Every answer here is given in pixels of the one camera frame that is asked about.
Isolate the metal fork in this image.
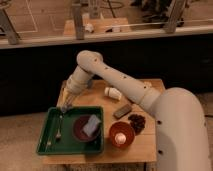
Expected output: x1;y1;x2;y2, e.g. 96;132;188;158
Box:
43;134;52;148

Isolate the middle grey metal post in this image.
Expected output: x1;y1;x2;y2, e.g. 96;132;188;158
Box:
72;3;84;40

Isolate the wooden background table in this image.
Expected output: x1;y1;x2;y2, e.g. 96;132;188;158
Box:
63;18;131;36

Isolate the orange bowl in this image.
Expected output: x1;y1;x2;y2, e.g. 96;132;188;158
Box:
109;121;135;148

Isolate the green plastic tray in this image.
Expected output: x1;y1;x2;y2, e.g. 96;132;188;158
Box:
37;106;104;155

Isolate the grey rectangular block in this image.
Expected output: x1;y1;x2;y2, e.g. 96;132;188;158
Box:
113;104;132;119

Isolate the grey metal post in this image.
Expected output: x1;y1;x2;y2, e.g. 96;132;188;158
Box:
72;3;84;40
0;9;19;45
165;0;185;34

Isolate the left grey metal post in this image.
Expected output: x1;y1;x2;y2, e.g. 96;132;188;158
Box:
0;9;19;45

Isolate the white paper cup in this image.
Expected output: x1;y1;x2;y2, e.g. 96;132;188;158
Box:
104;87;122;100

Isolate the bunch of dark grapes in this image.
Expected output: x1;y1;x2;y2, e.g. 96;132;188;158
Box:
128;114;146;134

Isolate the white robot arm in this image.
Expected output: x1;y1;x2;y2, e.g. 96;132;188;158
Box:
62;50;212;171

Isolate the right grey metal post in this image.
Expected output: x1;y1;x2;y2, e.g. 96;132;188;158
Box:
165;0;185;34

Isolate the white egg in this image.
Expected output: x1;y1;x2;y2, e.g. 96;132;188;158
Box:
115;133;126;144

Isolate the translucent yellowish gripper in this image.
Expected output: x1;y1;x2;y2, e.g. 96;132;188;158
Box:
61;89;77;107

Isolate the blue sponge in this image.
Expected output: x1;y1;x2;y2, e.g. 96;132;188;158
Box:
83;115;101;137

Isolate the orange fruit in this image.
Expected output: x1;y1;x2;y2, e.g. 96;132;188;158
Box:
144;81;152;87

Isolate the purple bowl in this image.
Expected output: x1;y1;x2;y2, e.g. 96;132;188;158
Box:
73;115;102;142

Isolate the metal spoon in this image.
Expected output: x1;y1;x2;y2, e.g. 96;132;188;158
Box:
56;115;63;141

